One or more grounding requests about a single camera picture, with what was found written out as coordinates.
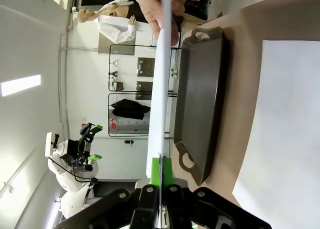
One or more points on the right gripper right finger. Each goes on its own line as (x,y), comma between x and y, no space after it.
(177,209)

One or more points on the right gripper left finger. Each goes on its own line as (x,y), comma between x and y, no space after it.
(147,209)

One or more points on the white A4 sheet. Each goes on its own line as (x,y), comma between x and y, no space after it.
(156,101)

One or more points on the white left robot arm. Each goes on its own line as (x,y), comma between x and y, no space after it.
(70,181)

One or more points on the person's right hand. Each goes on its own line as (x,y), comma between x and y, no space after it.
(151,6)

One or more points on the white A4 paper stack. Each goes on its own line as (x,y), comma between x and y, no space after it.
(287,126)

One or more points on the mannequin in white shirt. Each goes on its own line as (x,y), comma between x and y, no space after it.
(112,29)

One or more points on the red emergency stop button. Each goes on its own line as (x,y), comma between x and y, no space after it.
(113,126)

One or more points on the brown framed wall panel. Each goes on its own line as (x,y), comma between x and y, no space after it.
(145,67)
(144,90)

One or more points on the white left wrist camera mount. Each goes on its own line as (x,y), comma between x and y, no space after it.
(51,144)

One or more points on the black hanging garment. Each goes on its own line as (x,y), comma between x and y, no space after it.
(130,109)

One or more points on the rectangular ceiling light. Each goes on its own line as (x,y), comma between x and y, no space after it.
(21,85)

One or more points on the tan wall board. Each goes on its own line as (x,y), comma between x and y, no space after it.
(105,47)

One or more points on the dark brown plastic tray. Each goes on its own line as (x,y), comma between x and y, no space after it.
(197,101)

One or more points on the person in black jacket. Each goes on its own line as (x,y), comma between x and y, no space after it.
(197,4)

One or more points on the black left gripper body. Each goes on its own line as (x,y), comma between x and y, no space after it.
(78,154)

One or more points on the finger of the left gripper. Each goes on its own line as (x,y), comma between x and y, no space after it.
(96,127)
(95,157)

